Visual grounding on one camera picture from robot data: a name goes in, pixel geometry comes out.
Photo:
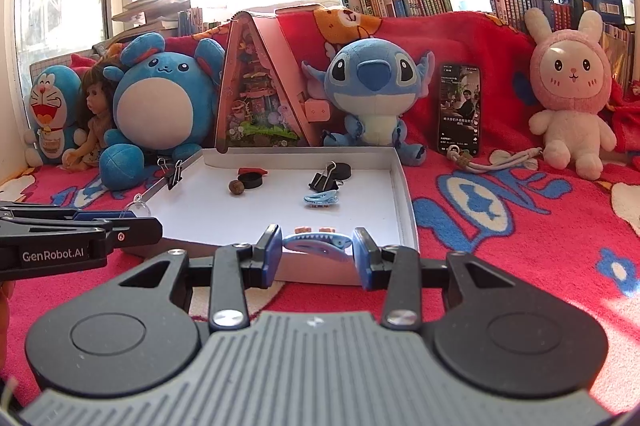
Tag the red cartoon blanket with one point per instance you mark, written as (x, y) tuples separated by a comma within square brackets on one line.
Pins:
[(575, 238)]

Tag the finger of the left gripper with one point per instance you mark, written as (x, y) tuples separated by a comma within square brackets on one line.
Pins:
[(133, 232), (11, 210)]

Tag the black binder clip on tray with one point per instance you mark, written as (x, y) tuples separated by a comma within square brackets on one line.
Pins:
[(172, 171)]

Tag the black round lid in tray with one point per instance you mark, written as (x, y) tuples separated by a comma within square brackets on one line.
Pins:
[(338, 171)]

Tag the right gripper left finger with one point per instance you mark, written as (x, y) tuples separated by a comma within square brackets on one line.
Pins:
[(237, 267)]

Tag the brown haired doll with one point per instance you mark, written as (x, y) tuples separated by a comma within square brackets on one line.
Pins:
[(94, 116)]

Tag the Doraemon plush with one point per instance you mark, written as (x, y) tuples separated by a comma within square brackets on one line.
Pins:
[(52, 110)]

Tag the pink triangular diorama box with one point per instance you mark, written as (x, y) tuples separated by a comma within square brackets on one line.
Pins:
[(264, 101)]

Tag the red plastic crayon piece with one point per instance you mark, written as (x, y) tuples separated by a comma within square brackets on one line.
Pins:
[(252, 171)]

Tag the person's left hand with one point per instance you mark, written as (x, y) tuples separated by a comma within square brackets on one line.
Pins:
[(6, 293)]

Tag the stack of papers and books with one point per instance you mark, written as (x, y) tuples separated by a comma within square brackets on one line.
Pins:
[(143, 16)]

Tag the round blue mouse plush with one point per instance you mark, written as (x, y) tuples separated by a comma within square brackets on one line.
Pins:
[(164, 105)]

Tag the clear plastic cup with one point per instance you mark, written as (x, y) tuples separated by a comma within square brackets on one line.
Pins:
[(136, 209)]

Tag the pink bunny plush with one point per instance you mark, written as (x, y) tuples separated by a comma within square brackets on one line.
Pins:
[(571, 77)]

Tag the black smartphone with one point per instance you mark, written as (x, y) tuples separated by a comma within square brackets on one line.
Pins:
[(459, 108)]

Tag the small brown nut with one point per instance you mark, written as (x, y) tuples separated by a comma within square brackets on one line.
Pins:
[(236, 187)]

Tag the black binder clip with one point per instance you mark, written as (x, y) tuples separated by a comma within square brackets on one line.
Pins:
[(172, 171), (324, 181)]

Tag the black round cap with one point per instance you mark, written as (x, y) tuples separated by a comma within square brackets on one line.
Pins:
[(251, 179)]

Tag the blue Stitch plush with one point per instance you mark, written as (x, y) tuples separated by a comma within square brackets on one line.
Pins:
[(374, 81)]

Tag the white cardboard box tray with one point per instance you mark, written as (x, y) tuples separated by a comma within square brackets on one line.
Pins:
[(200, 214)]

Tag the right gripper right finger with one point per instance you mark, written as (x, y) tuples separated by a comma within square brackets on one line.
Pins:
[(395, 269)]

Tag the light blue hair clip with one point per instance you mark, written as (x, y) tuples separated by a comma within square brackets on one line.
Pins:
[(322, 199), (325, 242)]

